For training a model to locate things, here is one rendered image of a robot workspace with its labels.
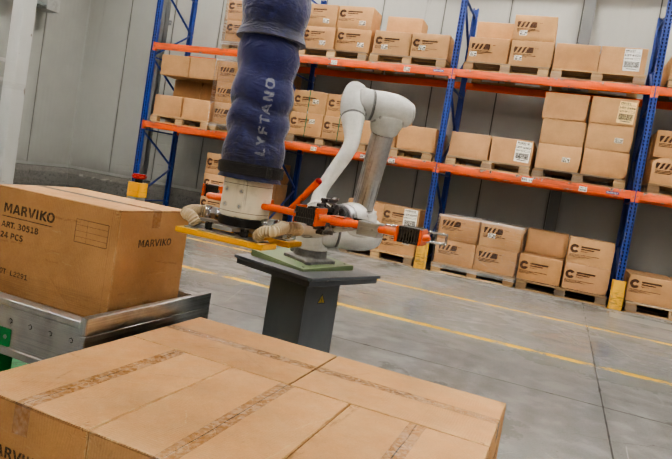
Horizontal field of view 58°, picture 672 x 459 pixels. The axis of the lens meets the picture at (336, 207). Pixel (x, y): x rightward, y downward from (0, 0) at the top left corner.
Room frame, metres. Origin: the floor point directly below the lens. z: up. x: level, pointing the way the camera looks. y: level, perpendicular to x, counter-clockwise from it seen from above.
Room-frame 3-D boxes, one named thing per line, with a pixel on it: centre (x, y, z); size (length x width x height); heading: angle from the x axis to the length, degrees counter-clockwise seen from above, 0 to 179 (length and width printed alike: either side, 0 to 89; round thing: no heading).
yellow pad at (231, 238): (2.00, 0.35, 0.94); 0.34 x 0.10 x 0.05; 67
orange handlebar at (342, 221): (2.12, 0.08, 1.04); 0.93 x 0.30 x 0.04; 67
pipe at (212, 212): (2.09, 0.31, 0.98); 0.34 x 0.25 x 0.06; 67
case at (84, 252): (2.36, 0.93, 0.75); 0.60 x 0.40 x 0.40; 69
